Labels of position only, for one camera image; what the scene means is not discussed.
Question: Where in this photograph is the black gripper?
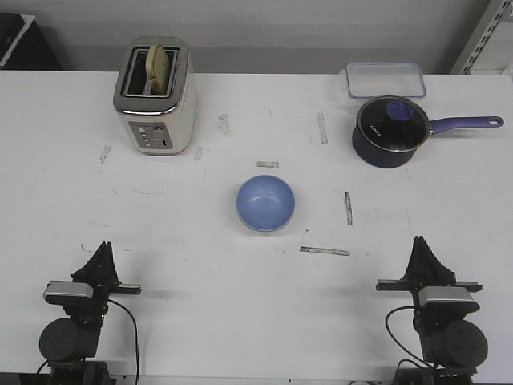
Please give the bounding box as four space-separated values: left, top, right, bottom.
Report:
375 236 483 333
66 241 142 325

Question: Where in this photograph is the white metal shelf rack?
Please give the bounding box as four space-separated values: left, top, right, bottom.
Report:
450 1 512 75

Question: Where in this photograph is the left black cable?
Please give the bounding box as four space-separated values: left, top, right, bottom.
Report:
107 298 140 384

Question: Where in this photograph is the black cable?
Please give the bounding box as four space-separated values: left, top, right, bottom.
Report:
107 298 140 384
385 306 434 366

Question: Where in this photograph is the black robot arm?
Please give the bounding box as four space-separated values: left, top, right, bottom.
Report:
38 241 142 384
376 236 488 384

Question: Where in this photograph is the clear plastic food container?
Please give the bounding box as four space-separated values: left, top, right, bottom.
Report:
341 62 426 99

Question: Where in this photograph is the cream two-slot toaster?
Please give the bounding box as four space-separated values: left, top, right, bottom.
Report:
113 36 197 156

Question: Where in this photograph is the dark blue saucepan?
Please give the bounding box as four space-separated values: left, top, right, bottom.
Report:
352 116 504 168

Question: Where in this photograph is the toast bread slice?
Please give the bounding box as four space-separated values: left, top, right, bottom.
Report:
145 45 171 95

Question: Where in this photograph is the green bowl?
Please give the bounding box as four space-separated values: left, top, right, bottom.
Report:
237 213 294 233

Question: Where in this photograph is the blue bowl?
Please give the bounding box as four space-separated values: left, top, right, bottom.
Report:
236 175 296 216

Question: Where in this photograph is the glass pot lid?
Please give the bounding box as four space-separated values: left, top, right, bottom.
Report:
357 95 430 152

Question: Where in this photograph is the right black cable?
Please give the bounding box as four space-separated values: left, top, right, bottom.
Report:
385 306 434 366

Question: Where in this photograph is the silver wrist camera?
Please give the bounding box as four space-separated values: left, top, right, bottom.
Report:
43 281 94 305
418 286 480 314

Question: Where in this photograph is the black box in corner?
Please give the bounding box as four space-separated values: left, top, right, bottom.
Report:
1 12 63 71

